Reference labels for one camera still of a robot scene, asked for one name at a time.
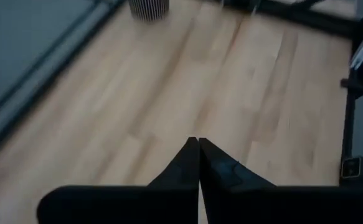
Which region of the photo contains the small grey camera box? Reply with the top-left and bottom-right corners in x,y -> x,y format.
339,156 -> 363,185

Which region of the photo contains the potted plant in striped pot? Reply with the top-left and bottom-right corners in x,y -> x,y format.
128,0 -> 171,22

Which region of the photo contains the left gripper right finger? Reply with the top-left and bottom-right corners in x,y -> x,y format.
199,137 -> 363,224

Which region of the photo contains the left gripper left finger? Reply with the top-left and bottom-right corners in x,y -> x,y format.
36,136 -> 200,224

